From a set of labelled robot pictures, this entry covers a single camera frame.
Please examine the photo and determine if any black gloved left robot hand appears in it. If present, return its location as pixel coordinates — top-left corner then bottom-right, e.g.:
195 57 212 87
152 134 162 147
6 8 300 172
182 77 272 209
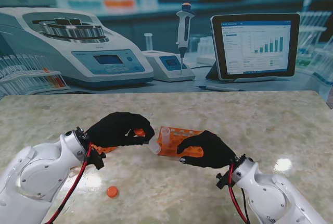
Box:
84 111 156 149

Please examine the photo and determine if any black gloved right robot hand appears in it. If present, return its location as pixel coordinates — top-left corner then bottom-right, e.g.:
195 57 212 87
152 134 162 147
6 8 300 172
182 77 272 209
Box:
176 130 237 170

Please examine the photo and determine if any clear plastic test tube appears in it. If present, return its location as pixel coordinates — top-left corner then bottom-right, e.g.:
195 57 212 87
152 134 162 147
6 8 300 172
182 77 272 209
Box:
160 126 171 147
147 138 162 155

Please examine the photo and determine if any orange test tube rack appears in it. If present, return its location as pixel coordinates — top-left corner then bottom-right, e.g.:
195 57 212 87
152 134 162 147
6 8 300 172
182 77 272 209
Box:
68 143 118 169
155 126 217 159

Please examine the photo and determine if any printed laboratory backdrop poster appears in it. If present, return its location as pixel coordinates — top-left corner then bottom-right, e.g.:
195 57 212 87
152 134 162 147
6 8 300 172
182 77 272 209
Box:
0 0 333 96

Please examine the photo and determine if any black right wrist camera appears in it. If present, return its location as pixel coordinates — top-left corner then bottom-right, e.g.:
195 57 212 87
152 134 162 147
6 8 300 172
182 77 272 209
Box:
216 172 233 190

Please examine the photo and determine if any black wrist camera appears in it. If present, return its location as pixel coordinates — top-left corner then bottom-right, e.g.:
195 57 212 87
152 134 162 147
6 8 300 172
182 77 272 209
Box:
216 172 233 190
89 149 107 170

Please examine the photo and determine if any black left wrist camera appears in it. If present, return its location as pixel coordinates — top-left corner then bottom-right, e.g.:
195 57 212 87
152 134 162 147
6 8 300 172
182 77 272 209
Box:
89 149 107 170

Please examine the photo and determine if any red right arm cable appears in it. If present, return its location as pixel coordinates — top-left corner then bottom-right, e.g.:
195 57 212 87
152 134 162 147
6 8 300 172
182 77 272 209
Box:
227 163 250 224

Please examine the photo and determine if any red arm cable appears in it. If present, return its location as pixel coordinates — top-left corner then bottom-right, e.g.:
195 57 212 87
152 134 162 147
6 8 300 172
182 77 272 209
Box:
227 163 250 224
46 142 94 224

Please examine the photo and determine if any red left arm cable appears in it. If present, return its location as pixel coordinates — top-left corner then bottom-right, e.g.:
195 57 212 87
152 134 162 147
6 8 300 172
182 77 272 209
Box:
46 142 94 224

